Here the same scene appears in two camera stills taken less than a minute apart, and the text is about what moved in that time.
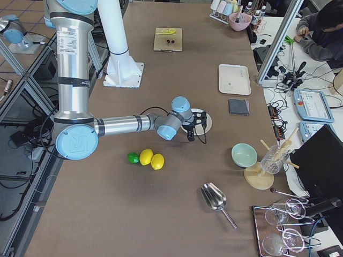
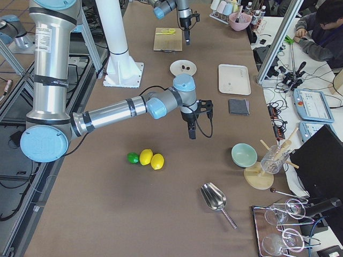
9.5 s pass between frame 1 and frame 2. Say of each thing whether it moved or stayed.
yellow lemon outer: stayed
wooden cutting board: stayed
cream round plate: moved
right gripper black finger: stayed
